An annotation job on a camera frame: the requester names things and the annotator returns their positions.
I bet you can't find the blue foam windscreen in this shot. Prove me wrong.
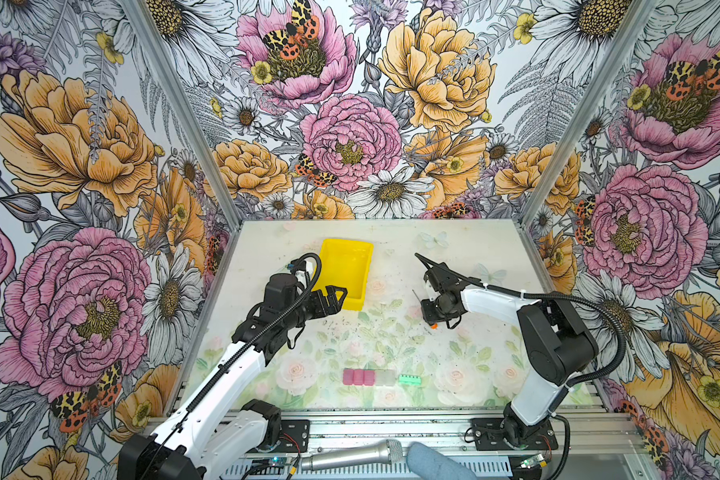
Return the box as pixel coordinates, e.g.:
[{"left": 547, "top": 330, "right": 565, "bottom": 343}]
[{"left": 406, "top": 442, "right": 477, "bottom": 480}]

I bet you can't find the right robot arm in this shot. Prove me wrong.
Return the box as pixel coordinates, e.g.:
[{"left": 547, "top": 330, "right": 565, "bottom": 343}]
[{"left": 415, "top": 253, "right": 599, "bottom": 449}]

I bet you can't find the left black corrugated cable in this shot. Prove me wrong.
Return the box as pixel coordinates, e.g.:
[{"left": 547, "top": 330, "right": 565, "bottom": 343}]
[{"left": 137, "top": 252, "right": 323, "bottom": 480}]

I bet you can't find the silver microphone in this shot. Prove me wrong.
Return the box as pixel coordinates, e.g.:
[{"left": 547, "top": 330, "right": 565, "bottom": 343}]
[{"left": 301, "top": 439, "right": 404, "bottom": 471}]

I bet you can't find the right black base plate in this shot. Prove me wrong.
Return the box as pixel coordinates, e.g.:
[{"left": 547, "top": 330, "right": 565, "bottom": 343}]
[{"left": 470, "top": 417, "right": 559, "bottom": 451}]

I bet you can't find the yellow plastic bin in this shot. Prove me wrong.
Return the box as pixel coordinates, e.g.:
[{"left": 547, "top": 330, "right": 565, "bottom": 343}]
[{"left": 315, "top": 239, "right": 374, "bottom": 311}]

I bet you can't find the aluminium front rail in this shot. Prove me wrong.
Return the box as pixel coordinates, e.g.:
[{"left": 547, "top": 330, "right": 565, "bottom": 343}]
[{"left": 167, "top": 410, "right": 649, "bottom": 460}]

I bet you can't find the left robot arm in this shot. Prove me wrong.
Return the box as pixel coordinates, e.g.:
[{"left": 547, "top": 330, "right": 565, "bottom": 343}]
[{"left": 117, "top": 272, "right": 348, "bottom": 479}]

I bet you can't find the pink block strip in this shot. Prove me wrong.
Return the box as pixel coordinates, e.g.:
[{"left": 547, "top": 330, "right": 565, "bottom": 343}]
[{"left": 342, "top": 369, "right": 376, "bottom": 386}]

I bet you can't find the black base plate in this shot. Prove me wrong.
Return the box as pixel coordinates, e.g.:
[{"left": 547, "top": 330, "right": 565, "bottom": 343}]
[
  {"left": 271, "top": 419, "right": 311, "bottom": 454},
  {"left": 470, "top": 417, "right": 559, "bottom": 451}
]

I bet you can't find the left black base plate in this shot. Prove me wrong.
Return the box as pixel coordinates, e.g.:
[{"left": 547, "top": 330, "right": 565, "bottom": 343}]
[{"left": 271, "top": 419, "right": 311, "bottom": 454}]

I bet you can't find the green toothed block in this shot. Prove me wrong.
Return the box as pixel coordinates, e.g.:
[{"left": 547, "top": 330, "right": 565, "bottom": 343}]
[{"left": 398, "top": 374, "right": 423, "bottom": 387}]

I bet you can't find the translucent white block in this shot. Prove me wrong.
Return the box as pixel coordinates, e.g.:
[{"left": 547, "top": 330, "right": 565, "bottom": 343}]
[{"left": 375, "top": 369, "right": 397, "bottom": 386}]

